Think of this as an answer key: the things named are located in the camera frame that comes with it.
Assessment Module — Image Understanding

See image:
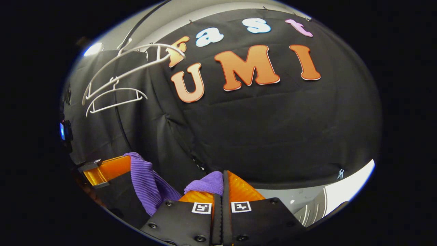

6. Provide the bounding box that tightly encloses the black clothes rack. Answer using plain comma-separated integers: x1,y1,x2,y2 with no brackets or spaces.
114,0,174,154

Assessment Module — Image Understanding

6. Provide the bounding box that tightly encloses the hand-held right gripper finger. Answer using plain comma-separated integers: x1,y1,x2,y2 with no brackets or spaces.
141,190,223,246
223,170,306,246

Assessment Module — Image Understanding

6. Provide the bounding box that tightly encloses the purple corduroy jacket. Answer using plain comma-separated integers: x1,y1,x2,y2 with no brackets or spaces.
124,152,225,216

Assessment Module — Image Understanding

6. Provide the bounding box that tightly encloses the white clothes hanger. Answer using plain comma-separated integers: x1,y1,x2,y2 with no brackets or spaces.
85,78,148,117
82,43,186,106

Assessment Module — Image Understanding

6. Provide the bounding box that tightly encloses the dark device with blue light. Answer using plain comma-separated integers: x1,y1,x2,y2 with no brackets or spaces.
60,120,74,142

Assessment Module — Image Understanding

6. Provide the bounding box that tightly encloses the ceiling light panel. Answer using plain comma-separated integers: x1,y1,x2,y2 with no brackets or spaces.
84,42,104,57

